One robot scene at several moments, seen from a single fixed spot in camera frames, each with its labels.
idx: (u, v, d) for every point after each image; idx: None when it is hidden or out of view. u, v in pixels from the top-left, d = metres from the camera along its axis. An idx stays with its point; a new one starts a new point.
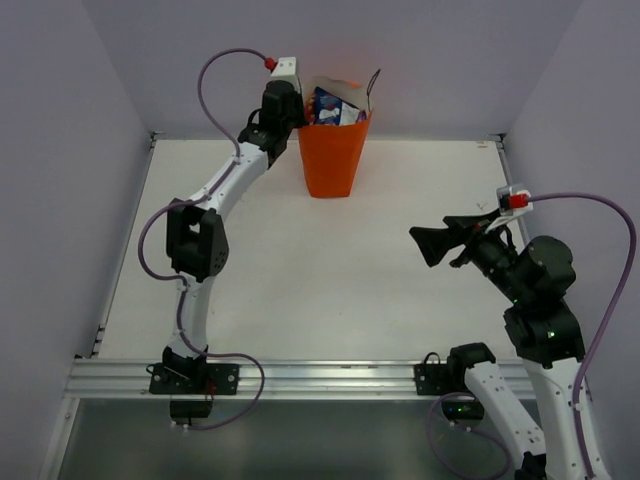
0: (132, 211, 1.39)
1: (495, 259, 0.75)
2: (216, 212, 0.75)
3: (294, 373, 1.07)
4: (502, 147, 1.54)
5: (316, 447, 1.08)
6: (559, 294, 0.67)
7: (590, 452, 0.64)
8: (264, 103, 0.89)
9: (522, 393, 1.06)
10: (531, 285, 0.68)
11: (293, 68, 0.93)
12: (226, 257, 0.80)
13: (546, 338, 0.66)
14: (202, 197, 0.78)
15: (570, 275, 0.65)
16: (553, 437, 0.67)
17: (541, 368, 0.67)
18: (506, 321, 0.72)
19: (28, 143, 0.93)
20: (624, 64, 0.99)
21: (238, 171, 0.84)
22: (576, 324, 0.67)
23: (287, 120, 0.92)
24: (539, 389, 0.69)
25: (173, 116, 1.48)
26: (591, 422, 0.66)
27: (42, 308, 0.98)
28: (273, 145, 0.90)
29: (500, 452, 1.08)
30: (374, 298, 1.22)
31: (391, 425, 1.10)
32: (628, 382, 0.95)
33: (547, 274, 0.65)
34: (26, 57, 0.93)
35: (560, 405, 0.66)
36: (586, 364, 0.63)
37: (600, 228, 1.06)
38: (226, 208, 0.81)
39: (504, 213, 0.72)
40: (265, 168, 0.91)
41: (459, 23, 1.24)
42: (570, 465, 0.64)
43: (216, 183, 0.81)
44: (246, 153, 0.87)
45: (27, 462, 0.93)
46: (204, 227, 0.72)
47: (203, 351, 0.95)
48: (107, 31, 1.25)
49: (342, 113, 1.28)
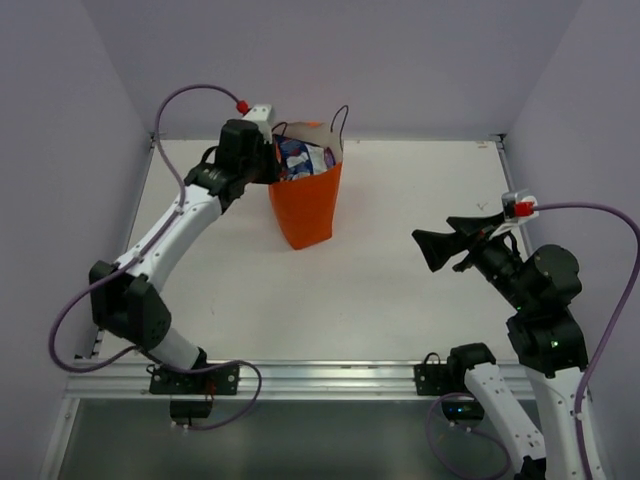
0: (132, 212, 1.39)
1: (499, 266, 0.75)
2: (146, 280, 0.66)
3: (295, 374, 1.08)
4: (502, 147, 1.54)
5: (313, 447, 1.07)
6: (564, 304, 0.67)
7: (591, 463, 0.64)
8: (222, 140, 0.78)
9: (521, 394, 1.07)
10: (536, 294, 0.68)
11: (266, 113, 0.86)
12: (168, 321, 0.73)
13: (549, 348, 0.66)
14: (131, 261, 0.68)
15: (576, 286, 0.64)
16: (554, 445, 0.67)
17: (543, 376, 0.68)
18: (510, 329, 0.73)
19: (29, 143, 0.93)
20: (623, 66, 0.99)
21: (178, 224, 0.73)
22: (579, 333, 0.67)
23: (246, 161, 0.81)
24: (541, 398, 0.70)
25: (173, 117, 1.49)
26: (594, 433, 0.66)
27: (43, 309, 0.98)
28: (226, 187, 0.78)
29: (500, 453, 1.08)
30: (374, 298, 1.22)
31: (391, 425, 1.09)
32: (629, 383, 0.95)
33: (553, 286, 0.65)
34: (27, 57, 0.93)
35: (561, 414, 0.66)
36: (588, 375, 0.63)
37: (600, 230, 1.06)
38: (165, 269, 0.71)
39: (509, 220, 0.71)
40: (217, 214, 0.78)
41: (458, 23, 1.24)
42: (571, 473, 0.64)
43: (150, 241, 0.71)
44: (191, 200, 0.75)
45: (27, 462, 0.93)
46: (129, 297, 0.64)
47: (191, 371, 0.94)
48: (106, 32, 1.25)
49: (310, 156, 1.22)
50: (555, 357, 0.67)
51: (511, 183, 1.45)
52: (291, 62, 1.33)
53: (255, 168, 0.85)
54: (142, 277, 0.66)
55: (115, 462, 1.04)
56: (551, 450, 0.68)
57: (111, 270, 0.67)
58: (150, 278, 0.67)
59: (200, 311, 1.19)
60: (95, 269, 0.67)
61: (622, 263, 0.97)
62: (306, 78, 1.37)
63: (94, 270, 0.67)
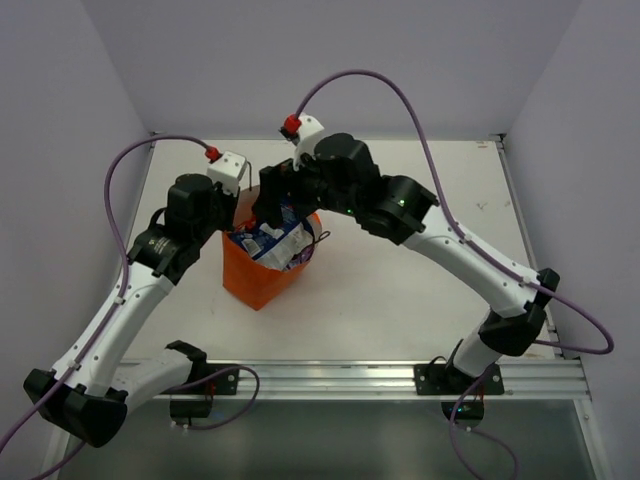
0: (133, 211, 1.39)
1: (317, 187, 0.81)
2: (82, 392, 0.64)
3: (294, 374, 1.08)
4: (502, 147, 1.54)
5: (314, 446, 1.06)
6: (370, 167, 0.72)
7: (506, 265, 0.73)
8: (171, 202, 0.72)
9: (527, 393, 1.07)
10: (348, 181, 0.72)
11: (238, 169, 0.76)
12: (124, 413, 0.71)
13: (402, 209, 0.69)
14: (67, 371, 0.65)
15: (362, 146, 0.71)
16: (477, 280, 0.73)
17: (418, 235, 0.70)
18: (369, 229, 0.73)
19: (25, 140, 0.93)
20: (619, 65, 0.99)
21: (119, 317, 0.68)
22: (408, 182, 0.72)
23: (199, 223, 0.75)
24: (429, 252, 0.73)
25: (173, 117, 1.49)
26: (482, 241, 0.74)
27: (41, 308, 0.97)
28: (173, 261, 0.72)
29: (507, 457, 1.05)
30: (373, 297, 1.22)
31: (387, 424, 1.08)
32: (629, 382, 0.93)
33: (347, 159, 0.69)
34: (25, 57, 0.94)
35: (455, 249, 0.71)
36: (445, 205, 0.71)
37: (598, 229, 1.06)
38: (108, 369, 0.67)
39: (297, 146, 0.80)
40: (167, 289, 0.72)
41: (456, 23, 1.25)
42: (503, 287, 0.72)
43: (88, 341, 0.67)
44: (134, 283, 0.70)
45: (25, 464, 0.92)
46: (69, 413, 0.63)
47: (183, 385, 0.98)
48: (106, 33, 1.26)
49: (281, 239, 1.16)
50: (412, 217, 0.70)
51: (511, 183, 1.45)
52: (290, 61, 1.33)
53: (211, 227, 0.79)
54: (79, 390, 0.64)
55: (114, 463, 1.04)
56: (475, 284, 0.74)
57: (45, 381, 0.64)
58: (89, 386, 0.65)
59: (200, 309, 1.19)
60: (31, 379, 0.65)
61: (621, 262, 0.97)
62: (305, 78, 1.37)
63: (29, 380, 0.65)
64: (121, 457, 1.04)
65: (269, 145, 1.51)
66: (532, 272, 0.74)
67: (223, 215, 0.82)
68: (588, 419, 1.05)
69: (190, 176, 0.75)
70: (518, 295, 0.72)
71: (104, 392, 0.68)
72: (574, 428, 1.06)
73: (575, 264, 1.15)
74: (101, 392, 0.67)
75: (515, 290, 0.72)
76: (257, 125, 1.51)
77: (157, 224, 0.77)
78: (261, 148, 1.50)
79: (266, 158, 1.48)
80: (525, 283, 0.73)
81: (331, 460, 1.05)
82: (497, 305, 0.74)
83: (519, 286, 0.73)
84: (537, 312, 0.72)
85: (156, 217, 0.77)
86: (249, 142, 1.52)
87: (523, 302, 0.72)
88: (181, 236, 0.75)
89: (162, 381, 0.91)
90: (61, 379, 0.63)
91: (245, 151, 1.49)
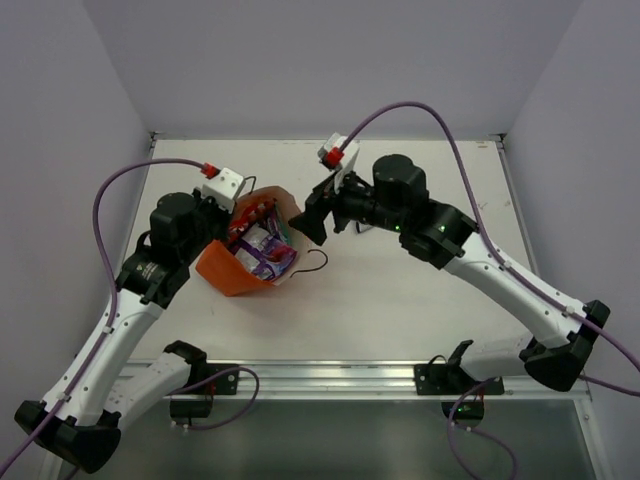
0: (133, 212, 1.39)
1: (361, 204, 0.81)
2: (74, 424, 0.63)
3: (294, 374, 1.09)
4: (502, 147, 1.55)
5: (313, 445, 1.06)
6: (424, 191, 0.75)
7: (545, 293, 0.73)
8: (154, 226, 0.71)
9: (528, 393, 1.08)
10: (399, 201, 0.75)
11: (235, 189, 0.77)
12: (118, 438, 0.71)
13: (443, 236, 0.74)
14: (57, 403, 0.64)
15: (419, 170, 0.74)
16: (519, 308, 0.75)
17: (458, 259, 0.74)
18: (410, 251, 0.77)
19: (26, 142, 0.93)
20: (620, 66, 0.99)
21: (108, 347, 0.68)
22: (453, 212, 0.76)
23: (185, 245, 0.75)
24: (468, 276, 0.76)
25: (174, 117, 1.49)
26: (522, 268, 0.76)
27: (41, 311, 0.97)
28: (162, 286, 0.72)
29: (506, 456, 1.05)
30: (374, 297, 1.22)
31: (389, 422, 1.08)
32: (628, 382, 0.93)
33: (406, 185, 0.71)
34: (25, 59, 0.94)
35: (495, 274, 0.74)
36: (485, 232, 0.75)
37: (600, 228, 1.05)
38: (99, 399, 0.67)
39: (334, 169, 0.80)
40: (158, 315, 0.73)
41: (457, 23, 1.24)
42: (544, 315, 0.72)
43: (78, 372, 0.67)
44: (122, 311, 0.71)
45: (24, 466, 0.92)
46: (60, 444, 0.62)
47: (186, 387, 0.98)
48: (105, 32, 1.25)
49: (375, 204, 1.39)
50: (450, 242, 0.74)
51: (511, 183, 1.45)
52: (290, 60, 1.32)
53: (200, 247, 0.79)
54: (70, 421, 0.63)
55: (113, 463, 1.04)
56: (518, 310, 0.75)
57: (37, 412, 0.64)
58: (79, 417, 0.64)
59: (200, 310, 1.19)
60: (21, 410, 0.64)
61: (622, 262, 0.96)
62: (305, 78, 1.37)
63: (20, 411, 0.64)
64: (120, 457, 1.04)
65: (269, 145, 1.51)
66: (576, 304, 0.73)
67: (213, 232, 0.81)
68: (588, 419, 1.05)
69: (172, 200, 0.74)
70: (562, 325, 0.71)
71: (97, 419, 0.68)
72: (573, 428, 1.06)
73: (575, 266, 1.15)
74: (92, 421, 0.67)
75: (557, 319, 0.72)
76: (257, 125, 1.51)
77: (144, 246, 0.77)
78: (261, 148, 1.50)
79: (267, 159, 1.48)
80: (568, 312, 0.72)
81: (330, 460, 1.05)
82: (534, 330, 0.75)
83: (563, 315, 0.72)
84: (581, 342, 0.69)
85: (142, 239, 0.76)
86: (249, 141, 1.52)
87: (567, 332, 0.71)
88: (168, 260, 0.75)
89: (159, 393, 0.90)
90: (52, 411, 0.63)
91: (246, 153, 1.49)
